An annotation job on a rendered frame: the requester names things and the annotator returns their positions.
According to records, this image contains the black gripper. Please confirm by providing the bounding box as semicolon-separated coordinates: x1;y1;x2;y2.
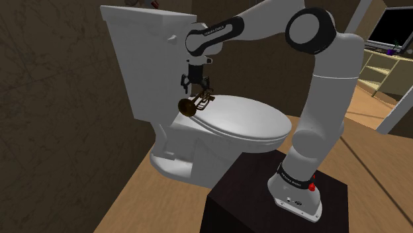
180;63;211;95

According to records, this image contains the small purple potted plant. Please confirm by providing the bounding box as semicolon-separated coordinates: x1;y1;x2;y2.
387;40;400;57

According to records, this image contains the brass toy trumpet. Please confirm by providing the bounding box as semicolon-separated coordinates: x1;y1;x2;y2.
177;87;216;118

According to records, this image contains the dark robot stand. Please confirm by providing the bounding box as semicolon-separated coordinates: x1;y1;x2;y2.
199;149;350;233

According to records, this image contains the pale wooden shelf desk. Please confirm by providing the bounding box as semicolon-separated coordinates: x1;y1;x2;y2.
357;47;413;97

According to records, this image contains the white toilet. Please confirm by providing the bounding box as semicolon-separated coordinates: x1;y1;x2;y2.
99;5;293;189

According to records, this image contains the black computer monitor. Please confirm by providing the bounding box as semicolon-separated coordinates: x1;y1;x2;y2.
364;6;413;54

